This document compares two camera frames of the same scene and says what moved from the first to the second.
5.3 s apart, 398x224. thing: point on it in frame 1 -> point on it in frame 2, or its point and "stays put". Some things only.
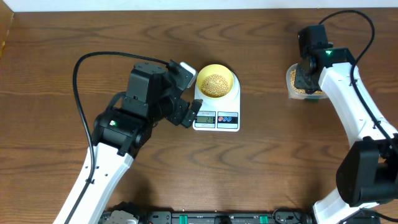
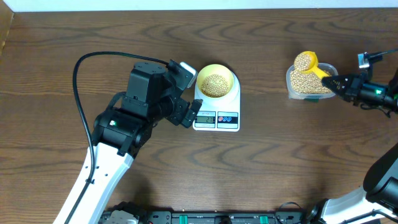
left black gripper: (181, 106) stays put
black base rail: (226, 217) stays put
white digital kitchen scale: (221, 115) stays put
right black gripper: (300, 82) -> (352, 88)
